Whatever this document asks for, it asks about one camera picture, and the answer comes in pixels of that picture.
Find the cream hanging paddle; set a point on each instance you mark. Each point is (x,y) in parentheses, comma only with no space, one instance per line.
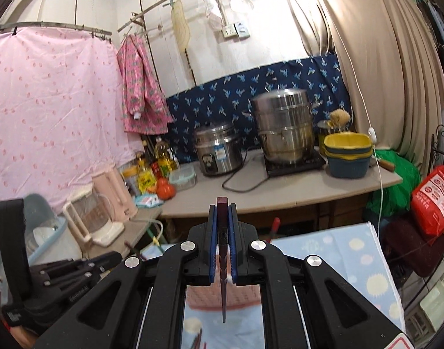
(180,25)

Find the dark blue plastic basin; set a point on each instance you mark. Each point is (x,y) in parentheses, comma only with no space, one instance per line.
(347,167)

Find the beige curtain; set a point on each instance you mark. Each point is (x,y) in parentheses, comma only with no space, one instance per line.
(389,61)

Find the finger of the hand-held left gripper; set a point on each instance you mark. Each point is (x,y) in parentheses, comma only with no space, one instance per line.
(98,259)
(73,277)

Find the blue planet print tablecloth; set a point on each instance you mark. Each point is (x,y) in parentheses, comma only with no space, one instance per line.
(353,261)

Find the pink electric glass kettle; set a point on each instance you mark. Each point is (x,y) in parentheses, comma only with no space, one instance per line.
(113,189)

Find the steel rice cooker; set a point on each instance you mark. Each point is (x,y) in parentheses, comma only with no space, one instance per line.
(222,152)

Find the blue and white switch box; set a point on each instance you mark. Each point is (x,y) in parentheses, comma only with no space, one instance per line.
(242,29)

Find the green plastic bag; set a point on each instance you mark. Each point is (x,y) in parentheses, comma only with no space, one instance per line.
(400,174)

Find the white wall socket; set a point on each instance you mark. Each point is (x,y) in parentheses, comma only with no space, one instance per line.
(228,31)

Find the pink dotted curtain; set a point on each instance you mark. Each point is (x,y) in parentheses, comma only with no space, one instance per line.
(43,116)

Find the dark metal chair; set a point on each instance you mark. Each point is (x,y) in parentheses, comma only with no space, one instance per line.
(411,247)

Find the navy leaf print cloth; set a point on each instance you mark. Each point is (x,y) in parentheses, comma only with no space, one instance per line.
(222,94)

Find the clear green-lidded food container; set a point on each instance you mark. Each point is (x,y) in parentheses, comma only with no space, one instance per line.
(182,180)

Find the pink patterned garment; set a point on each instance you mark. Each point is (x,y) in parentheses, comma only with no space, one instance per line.
(138,91)

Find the white bowl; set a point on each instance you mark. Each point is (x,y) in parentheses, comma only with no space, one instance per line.
(43,234)

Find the yellow cooking oil bottle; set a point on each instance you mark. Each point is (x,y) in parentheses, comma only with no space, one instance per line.
(163,156)

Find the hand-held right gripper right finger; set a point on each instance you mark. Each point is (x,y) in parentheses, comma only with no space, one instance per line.
(232,251)

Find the white plastic bag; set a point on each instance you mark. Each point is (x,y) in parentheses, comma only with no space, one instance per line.
(211,7)

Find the yellow-lidded jar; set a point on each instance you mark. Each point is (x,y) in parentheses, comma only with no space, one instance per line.
(131,178)

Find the red tomato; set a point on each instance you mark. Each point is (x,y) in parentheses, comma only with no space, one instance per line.
(165,189)

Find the dark red chopstick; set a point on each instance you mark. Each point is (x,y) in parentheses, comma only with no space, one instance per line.
(133,249)
(222,218)

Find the tan fibrous scrubber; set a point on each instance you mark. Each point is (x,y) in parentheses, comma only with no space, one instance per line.
(340,116)

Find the yellow plastic basin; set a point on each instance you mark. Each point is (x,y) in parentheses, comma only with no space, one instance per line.
(347,141)

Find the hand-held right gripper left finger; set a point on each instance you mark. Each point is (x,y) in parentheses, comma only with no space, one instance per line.
(211,247)

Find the red printed bag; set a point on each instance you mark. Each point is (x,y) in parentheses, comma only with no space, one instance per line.
(434,200)

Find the pale blue plastic tub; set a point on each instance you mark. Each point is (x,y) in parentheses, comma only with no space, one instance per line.
(62,225)

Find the pink perforated utensil holder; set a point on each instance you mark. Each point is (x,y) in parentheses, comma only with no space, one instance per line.
(243,298)

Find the blue and white packet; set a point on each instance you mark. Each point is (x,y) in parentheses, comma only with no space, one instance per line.
(147,200)

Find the dark sauce bottle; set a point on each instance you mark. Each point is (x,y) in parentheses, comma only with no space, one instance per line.
(147,149)

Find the steel steamer pot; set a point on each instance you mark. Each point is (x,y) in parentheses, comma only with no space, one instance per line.
(284,123)

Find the black induction cooker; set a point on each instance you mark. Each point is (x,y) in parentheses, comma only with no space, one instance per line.
(309,163)

